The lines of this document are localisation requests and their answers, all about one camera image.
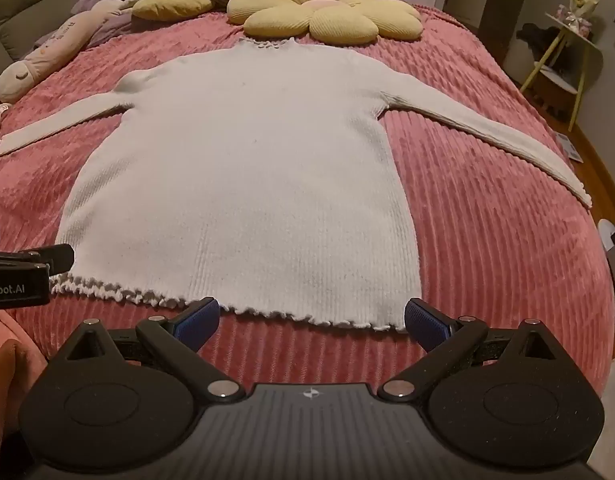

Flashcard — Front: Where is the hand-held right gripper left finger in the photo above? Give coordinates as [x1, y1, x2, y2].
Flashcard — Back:
[62, 297, 241, 403]

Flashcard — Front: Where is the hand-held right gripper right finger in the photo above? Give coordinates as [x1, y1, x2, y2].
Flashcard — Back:
[378, 297, 567, 403]

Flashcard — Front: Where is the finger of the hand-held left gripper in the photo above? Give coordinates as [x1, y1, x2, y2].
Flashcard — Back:
[0, 244, 76, 277]

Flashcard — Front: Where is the white knit sweater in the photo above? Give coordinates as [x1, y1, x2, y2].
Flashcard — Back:
[0, 36, 593, 332]

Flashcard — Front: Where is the person's pink clothing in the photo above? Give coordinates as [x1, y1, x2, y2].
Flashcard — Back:
[0, 310, 48, 426]

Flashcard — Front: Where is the pink ribbed bedspread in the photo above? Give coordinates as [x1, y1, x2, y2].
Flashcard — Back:
[0, 4, 615, 411]

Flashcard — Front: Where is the long pink plush toy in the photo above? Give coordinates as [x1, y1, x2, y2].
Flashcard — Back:
[0, 0, 142, 146]

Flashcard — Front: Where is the book on floor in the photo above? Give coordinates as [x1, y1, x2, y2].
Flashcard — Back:
[555, 132, 584, 163]

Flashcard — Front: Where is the grey-green sofa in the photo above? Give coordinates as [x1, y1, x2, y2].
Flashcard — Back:
[0, 0, 106, 86]

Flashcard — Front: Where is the small yellow pillow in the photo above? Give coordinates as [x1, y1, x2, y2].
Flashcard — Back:
[132, 0, 217, 22]

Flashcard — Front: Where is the yellow-legged side table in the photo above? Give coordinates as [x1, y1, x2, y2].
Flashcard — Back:
[520, 22, 604, 133]

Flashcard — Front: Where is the yellow flower-shaped pillow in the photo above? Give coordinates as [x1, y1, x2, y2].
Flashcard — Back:
[226, 0, 422, 45]

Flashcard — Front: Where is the wrapped flower bouquet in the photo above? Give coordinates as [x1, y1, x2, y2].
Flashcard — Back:
[557, 0, 608, 38]

